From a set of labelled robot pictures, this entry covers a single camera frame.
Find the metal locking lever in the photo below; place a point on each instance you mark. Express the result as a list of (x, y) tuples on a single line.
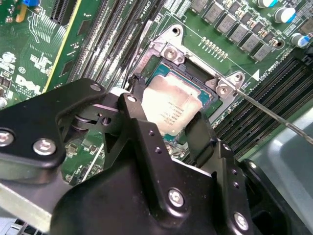
[(297, 133)]

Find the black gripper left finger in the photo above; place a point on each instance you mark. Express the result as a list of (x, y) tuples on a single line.
[(29, 122)]

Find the silver CPU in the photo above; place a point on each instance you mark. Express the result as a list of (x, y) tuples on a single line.
[(171, 98)]

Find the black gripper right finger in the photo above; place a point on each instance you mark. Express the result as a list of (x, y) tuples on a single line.
[(200, 142)]

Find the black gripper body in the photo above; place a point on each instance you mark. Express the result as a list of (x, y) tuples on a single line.
[(110, 200)]

